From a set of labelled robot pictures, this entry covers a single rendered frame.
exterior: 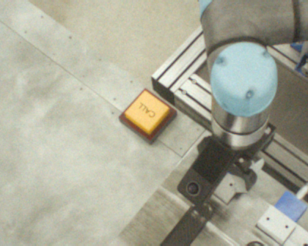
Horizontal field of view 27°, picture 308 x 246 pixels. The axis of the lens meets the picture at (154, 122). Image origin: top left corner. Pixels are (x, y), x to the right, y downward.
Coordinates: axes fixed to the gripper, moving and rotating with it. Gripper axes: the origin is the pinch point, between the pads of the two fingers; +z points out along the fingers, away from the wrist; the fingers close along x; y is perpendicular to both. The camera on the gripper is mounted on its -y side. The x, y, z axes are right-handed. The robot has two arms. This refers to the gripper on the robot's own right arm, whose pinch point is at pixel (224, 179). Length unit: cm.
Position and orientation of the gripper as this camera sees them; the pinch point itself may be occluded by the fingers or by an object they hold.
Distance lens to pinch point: 105.6
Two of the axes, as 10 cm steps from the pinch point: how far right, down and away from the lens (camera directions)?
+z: 0.7, 4.0, 9.2
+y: 6.4, -7.2, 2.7
